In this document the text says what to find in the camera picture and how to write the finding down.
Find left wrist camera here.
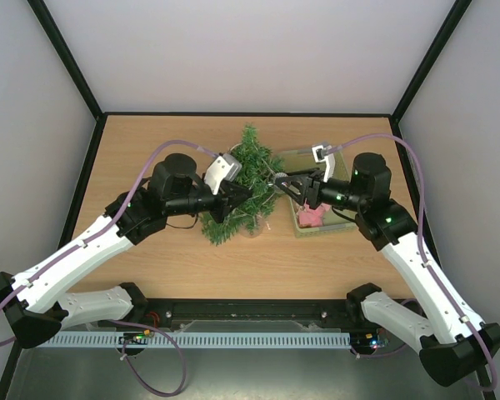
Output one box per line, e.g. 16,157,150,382
203,153,242,195

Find clear led string lights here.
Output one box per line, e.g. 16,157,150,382
225,137,284,234

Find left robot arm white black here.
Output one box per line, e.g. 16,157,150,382
0,153,252,348

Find green plastic basket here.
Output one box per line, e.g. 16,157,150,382
278,148,357,238

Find pink paper ornament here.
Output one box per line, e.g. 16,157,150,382
297,204,329,228

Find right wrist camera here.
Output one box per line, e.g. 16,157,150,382
311,142,336,183

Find black enclosure frame post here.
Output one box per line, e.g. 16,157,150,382
27,0,105,122

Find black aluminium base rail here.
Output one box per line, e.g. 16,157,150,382
78,296,395,333

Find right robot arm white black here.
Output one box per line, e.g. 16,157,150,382
274,152,500,387

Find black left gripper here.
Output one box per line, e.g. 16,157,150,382
166,182,253,226

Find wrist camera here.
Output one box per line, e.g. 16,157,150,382
311,142,336,183
203,153,242,195

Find small green christmas tree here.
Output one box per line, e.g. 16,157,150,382
199,122,287,248

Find light blue cable duct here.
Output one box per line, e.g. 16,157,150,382
42,332,351,349

